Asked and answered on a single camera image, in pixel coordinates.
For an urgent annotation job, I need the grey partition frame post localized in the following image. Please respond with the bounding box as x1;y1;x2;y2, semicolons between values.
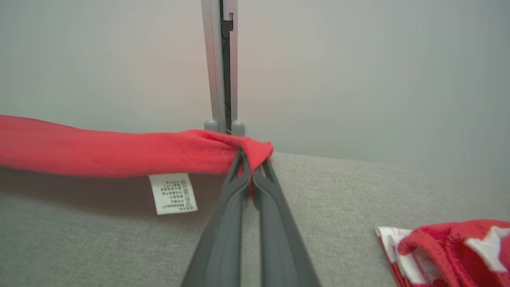
200;0;239;134

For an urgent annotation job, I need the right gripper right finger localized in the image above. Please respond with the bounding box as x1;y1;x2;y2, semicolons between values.
253;158;322;287

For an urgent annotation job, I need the red garment with white panel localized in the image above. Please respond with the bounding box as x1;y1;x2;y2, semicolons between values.
0;115;274;216

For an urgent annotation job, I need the red Bulls 23 garment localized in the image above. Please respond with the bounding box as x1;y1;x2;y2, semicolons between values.
375;219;510;287

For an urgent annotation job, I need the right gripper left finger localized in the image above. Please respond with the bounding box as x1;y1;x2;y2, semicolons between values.
181;149;253;287

